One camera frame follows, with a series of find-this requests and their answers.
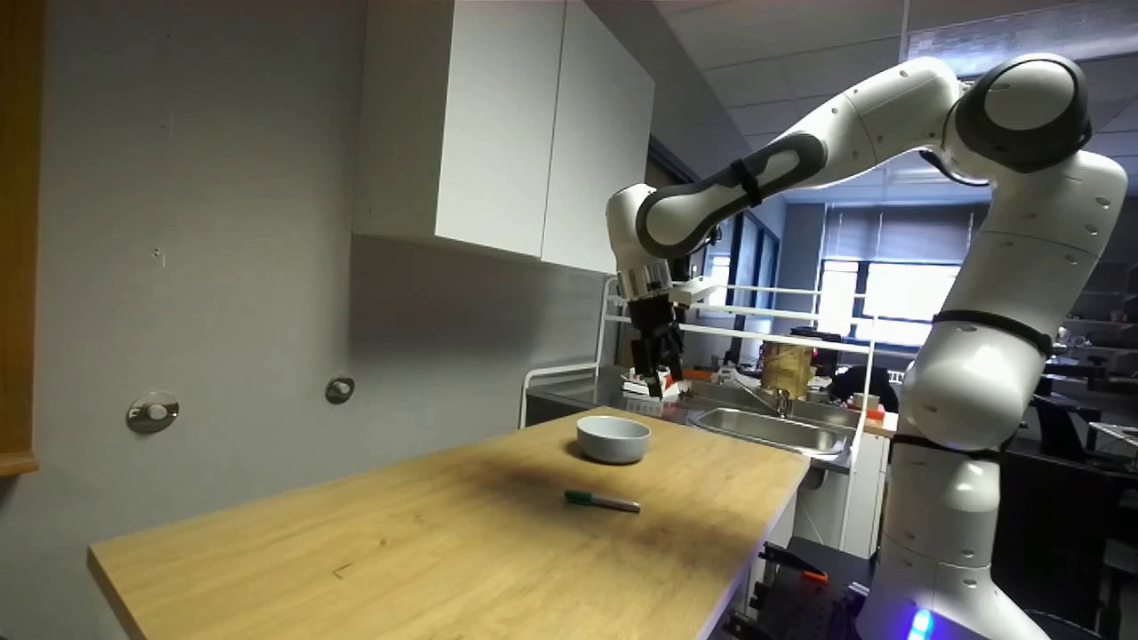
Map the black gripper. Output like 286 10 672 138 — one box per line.
631 295 683 395

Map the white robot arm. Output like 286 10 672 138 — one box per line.
607 54 1126 640

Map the grey ceramic bowl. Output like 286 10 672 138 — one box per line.
575 414 650 463

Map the steel sink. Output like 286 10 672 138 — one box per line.
687 405 854 457

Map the white wall cabinet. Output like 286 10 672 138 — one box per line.
355 0 656 274

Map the round wall knob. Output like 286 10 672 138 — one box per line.
325 378 355 405

